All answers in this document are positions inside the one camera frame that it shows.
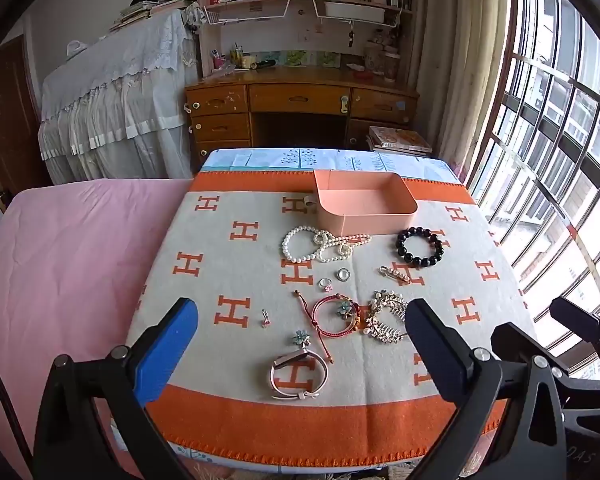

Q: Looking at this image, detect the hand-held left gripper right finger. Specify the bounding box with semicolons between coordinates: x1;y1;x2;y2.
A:
404;298;568;480

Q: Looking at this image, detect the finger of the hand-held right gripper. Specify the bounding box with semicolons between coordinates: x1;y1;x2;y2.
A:
490;322;537;367
549;296;600;381

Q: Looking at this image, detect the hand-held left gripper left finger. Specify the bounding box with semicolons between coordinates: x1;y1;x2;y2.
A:
32;297;201;480

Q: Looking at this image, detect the rhinestone hair comb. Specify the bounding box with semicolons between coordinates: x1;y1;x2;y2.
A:
362;290;411;345

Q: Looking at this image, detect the black bead bracelet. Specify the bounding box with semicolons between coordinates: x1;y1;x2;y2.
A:
396;227;444;267

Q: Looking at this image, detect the red rope bracelet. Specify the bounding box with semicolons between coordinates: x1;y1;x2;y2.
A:
294;290;363;363

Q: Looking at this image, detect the white pearl necklace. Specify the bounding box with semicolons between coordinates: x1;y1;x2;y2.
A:
314;230;372;263

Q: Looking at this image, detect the pink plastic box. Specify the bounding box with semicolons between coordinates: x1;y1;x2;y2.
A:
313;170;419;237

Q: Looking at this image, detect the white pearl bracelet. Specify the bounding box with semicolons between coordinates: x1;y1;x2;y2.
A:
281;226;331;262

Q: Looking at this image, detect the gold pearl pin brooch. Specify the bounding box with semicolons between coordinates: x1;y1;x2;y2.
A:
378;265;412;286

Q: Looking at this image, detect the orange patterned blanket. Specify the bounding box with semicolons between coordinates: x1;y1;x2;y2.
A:
112;170;541;466

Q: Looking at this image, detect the pink bed sheet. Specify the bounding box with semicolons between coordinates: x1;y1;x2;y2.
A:
0;178;196;480

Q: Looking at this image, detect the metal window grille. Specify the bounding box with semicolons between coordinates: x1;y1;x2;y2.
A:
467;0;600;376

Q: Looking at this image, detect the light blue printed cloth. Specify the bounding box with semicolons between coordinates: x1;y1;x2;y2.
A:
195;147;468;183

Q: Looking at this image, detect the stack of magazines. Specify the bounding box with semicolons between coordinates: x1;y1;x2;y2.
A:
366;126;433;156

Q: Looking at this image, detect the white lace furniture cover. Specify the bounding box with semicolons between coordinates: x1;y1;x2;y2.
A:
37;10;201;183

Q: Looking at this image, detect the brown wooden door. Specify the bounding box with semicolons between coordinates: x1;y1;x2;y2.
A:
0;40;51;211

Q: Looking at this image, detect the beige curtain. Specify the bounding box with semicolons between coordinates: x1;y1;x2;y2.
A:
405;0;511;171

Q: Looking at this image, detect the wooden desk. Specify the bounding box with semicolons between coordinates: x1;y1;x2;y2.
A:
185;67;421;171

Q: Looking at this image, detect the floral jar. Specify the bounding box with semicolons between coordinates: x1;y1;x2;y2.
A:
364;42;386;73

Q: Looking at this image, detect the wooden bookshelf hutch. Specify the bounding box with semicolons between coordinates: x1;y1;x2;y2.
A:
196;0;421;81

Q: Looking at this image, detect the row of green picture cards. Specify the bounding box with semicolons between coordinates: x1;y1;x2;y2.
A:
252;51;342;68

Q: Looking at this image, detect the patterned cloth bag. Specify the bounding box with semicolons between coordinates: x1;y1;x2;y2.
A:
182;2;206;36

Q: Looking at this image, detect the stack of books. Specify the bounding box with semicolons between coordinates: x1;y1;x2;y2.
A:
111;0;191;31

